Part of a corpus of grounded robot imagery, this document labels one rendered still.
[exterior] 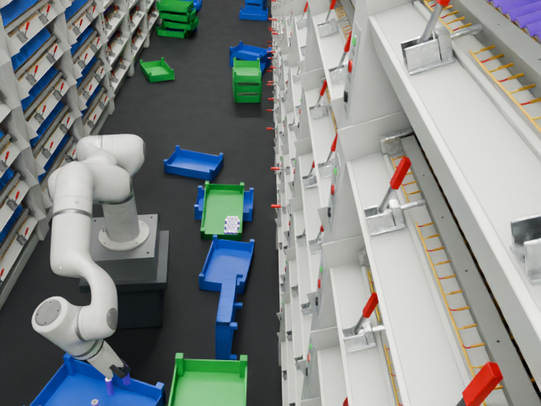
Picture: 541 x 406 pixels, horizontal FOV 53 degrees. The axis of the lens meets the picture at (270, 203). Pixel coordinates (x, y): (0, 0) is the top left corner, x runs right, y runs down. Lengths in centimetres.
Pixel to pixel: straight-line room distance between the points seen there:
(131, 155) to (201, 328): 80
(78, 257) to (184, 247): 142
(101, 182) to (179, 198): 157
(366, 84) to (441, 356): 36
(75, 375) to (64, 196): 56
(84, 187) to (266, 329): 116
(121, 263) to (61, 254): 77
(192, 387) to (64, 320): 52
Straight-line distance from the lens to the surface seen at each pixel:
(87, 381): 167
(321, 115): 131
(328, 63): 109
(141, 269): 207
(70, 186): 137
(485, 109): 43
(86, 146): 187
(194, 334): 227
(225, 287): 217
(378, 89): 72
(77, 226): 133
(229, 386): 161
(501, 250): 31
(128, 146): 189
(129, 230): 207
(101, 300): 123
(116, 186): 151
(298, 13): 213
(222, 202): 282
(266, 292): 244
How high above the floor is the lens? 170
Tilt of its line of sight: 35 degrees down
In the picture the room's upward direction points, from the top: 4 degrees clockwise
